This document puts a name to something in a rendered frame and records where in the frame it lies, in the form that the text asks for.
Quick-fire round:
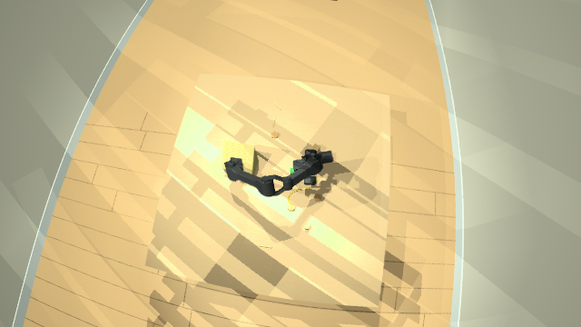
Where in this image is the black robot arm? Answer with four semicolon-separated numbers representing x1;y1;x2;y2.
224;150;333;197

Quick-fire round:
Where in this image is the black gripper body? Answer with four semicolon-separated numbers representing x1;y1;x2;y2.
304;149;317;185

